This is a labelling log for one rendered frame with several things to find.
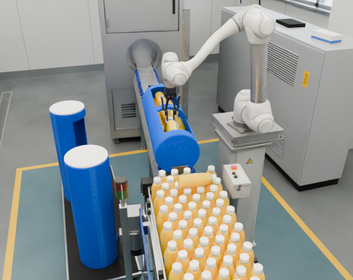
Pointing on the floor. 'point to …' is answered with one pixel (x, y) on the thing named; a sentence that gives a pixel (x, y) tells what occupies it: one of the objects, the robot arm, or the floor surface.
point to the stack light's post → (126, 241)
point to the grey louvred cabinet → (299, 96)
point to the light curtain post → (185, 58)
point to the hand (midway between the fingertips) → (170, 115)
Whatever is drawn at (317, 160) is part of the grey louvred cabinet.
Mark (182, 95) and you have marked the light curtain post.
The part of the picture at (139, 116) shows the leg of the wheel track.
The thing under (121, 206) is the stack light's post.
